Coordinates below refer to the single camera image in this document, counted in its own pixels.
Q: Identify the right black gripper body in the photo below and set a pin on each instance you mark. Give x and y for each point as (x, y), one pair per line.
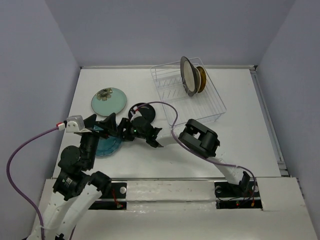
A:
(132, 132)

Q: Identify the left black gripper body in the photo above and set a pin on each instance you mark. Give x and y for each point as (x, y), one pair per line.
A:
(89, 141)

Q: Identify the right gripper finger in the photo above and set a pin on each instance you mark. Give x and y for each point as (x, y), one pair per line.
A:
(122, 135)
(124, 124)

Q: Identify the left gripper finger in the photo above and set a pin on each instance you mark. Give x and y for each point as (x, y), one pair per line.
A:
(109, 125)
(89, 123)

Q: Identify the dark teal scalloped plate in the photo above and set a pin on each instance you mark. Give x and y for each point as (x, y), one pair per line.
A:
(107, 144)

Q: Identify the black round plate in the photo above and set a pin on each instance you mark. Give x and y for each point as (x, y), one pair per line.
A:
(146, 110)

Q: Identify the light green flower plate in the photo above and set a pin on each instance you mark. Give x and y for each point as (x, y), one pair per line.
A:
(108, 100)

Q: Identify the large dark rimmed plate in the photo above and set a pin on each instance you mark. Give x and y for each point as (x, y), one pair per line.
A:
(188, 76)

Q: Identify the yellow patterned plate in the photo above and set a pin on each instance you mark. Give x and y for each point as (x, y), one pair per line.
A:
(203, 79)

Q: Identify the cream plate with black marks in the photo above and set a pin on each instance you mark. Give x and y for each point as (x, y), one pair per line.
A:
(199, 78)

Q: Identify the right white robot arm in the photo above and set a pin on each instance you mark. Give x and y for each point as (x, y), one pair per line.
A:
(195, 138)

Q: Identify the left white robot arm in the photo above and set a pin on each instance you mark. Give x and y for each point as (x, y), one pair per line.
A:
(74, 191)

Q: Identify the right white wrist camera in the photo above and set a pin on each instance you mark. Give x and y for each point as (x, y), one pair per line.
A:
(135, 112)

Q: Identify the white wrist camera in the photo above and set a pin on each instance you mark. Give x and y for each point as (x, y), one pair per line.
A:
(135, 112)
(74, 124)

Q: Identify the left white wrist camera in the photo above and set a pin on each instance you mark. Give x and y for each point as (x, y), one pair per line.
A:
(74, 124)

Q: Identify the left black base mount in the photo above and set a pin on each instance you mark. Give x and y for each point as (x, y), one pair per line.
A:
(114, 200)

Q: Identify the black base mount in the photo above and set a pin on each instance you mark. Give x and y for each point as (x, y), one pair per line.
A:
(231, 197)
(114, 200)

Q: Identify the white wire dish rack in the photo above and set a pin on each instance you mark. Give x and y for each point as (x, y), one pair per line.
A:
(206, 106)

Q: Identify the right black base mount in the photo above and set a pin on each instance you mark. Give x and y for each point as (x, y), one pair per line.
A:
(231, 197)

